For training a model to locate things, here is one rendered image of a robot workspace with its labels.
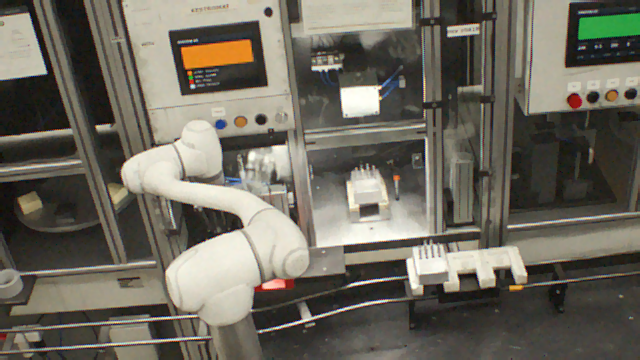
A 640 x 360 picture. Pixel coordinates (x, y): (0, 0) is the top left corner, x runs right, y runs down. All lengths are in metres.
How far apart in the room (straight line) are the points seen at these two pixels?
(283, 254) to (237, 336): 0.23
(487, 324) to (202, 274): 1.22
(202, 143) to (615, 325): 1.44
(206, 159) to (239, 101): 0.20
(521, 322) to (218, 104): 1.21
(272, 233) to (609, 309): 1.37
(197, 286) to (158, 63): 0.78
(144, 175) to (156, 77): 0.29
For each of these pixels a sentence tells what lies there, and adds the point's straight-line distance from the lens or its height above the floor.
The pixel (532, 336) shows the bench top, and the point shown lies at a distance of 2.61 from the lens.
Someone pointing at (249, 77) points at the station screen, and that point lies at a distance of 2.21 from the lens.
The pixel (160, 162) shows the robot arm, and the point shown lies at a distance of 2.15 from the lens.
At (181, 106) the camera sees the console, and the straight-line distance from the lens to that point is 2.30.
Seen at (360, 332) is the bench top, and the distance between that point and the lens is 2.62.
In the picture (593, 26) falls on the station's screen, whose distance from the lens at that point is 2.30.
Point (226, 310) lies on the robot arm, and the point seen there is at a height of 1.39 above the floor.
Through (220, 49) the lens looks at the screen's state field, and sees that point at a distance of 2.18.
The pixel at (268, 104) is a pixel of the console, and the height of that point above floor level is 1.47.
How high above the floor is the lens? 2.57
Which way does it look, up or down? 35 degrees down
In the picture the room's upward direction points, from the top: 7 degrees counter-clockwise
